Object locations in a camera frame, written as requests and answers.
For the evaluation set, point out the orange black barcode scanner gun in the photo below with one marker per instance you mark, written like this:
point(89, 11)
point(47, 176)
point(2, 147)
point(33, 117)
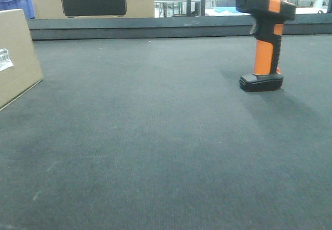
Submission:
point(270, 16)

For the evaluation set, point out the small brown cardboard package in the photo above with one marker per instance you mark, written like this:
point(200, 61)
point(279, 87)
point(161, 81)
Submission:
point(26, 71)

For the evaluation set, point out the white blue background table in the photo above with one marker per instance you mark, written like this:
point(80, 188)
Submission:
point(224, 11)

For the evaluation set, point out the white barcode label sticker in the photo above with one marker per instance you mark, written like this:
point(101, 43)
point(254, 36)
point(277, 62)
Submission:
point(5, 61)

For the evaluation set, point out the blue plastic crate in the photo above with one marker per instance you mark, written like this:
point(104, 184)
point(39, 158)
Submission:
point(25, 5)

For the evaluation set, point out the dark grey table edge rail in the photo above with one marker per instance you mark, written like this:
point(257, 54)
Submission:
point(173, 27)

